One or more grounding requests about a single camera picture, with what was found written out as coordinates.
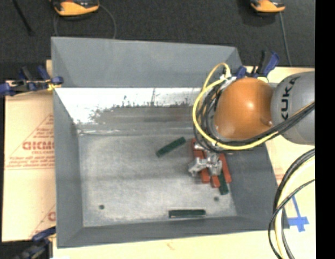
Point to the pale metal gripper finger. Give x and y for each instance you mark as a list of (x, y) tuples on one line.
[(194, 169), (201, 161)]

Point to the red-brown flat block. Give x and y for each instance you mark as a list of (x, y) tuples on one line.
[(215, 182), (205, 176), (226, 171)]

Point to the dark green flat block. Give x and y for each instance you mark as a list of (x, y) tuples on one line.
[(171, 146), (186, 214), (223, 186)]

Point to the grey metal bin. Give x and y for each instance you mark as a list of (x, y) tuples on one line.
[(135, 171)]

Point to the brown cardboard board, red print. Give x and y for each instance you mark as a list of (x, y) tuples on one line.
[(27, 193)]

